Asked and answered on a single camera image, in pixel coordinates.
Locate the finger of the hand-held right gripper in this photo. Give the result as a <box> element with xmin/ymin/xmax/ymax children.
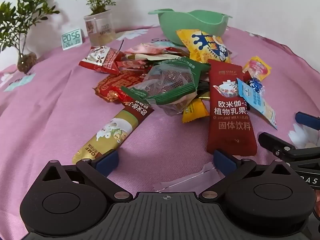
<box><xmin>258</xmin><ymin>132</ymin><xmax>296</xmax><ymax>160</ymax></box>
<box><xmin>295</xmin><ymin>112</ymin><xmax>320</xmax><ymax>131</ymax></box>

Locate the pink snack packet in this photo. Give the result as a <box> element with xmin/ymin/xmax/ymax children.
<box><xmin>124</xmin><ymin>42</ymin><xmax>175</xmax><ymax>55</ymax></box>

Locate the clear snack packet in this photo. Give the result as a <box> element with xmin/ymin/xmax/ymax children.
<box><xmin>155</xmin><ymin>97</ymin><xmax>198</xmax><ymax>117</ymax></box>

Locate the bushy plant in glass vase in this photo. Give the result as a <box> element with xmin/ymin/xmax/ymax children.
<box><xmin>0</xmin><ymin>0</ymin><xmax>60</xmax><ymax>74</ymax></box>

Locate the dark red long sachet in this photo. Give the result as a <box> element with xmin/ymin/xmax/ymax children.
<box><xmin>207</xmin><ymin>59</ymin><xmax>258</xmax><ymax>155</ymax></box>

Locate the small digital clock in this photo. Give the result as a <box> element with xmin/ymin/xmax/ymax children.
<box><xmin>61</xmin><ymin>28</ymin><xmax>83</xmax><ymax>51</ymax></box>

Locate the green plastic bowl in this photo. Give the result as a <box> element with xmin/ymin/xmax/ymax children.
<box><xmin>148</xmin><ymin>9</ymin><xmax>232</xmax><ymax>47</ymax></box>

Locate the red and gold ornate packet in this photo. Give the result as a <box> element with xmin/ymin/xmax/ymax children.
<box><xmin>93</xmin><ymin>70</ymin><xmax>150</xmax><ymax>104</ymax></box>

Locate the plant in white printed cup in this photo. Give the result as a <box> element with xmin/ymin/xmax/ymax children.
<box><xmin>75</xmin><ymin>0</ymin><xmax>125</xmax><ymax>47</ymax></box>

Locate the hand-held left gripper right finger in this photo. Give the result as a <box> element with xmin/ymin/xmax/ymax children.
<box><xmin>199</xmin><ymin>149</ymin><xmax>297</xmax><ymax>203</ymax></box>

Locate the small plain yellow packet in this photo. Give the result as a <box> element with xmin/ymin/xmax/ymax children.
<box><xmin>182</xmin><ymin>97</ymin><xmax>210</xmax><ymax>123</ymax></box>

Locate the pink printed tablecloth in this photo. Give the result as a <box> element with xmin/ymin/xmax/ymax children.
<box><xmin>0</xmin><ymin>26</ymin><xmax>320</xmax><ymax>240</ymax></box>

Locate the green packet with clear window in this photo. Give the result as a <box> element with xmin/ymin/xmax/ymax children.
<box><xmin>121</xmin><ymin>59</ymin><xmax>211</xmax><ymax>105</ymax></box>

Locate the blue foil chocolate ball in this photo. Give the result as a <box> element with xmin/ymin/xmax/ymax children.
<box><xmin>246</xmin><ymin>77</ymin><xmax>265</xmax><ymax>96</ymax></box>

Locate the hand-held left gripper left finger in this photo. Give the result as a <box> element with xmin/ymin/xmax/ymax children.
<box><xmin>41</xmin><ymin>150</ymin><xmax>133</xmax><ymax>202</ymax></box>

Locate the gold and brown long sachet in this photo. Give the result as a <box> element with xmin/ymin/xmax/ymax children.
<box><xmin>72</xmin><ymin>102</ymin><xmax>154</xmax><ymax>165</ymax></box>

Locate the red and white snack packet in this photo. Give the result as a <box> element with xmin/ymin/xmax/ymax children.
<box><xmin>79</xmin><ymin>45</ymin><xmax>125</xmax><ymax>75</ymax></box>

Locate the yellow snack packet blue splash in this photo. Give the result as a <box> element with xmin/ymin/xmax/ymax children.
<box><xmin>176</xmin><ymin>29</ymin><xmax>232</xmax><ymax>64</ymax></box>

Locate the light blue sachet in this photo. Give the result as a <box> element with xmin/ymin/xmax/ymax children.
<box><xmin>236</xmin><ymin>77</ymin><xmax>278</xmax><ymax>130</ymax></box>

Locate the yellow and pink candy packet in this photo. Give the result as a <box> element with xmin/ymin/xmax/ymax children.
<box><xmin>242</xmin><ymin>56</ymin><xmax>272</xmax><ymax>80</ymax></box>

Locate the pale pink translucent wrapper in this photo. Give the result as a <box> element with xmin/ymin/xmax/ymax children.
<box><xmin>153</xmin><ymin>162</ymin><xmax>225</xmax><ymax>193</ymax></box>

